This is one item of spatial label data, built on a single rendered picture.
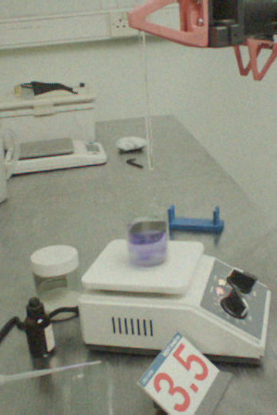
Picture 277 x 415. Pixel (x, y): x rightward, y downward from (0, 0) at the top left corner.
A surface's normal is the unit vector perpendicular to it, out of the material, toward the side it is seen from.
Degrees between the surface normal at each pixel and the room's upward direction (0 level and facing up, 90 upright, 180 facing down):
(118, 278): 0
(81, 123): 93
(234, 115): 90
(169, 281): 0
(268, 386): 0
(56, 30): 90
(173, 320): 90
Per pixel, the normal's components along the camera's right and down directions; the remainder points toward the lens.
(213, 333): -0.26, 0.34
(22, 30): 0.09, 0.32
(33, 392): -0.08, -0.94
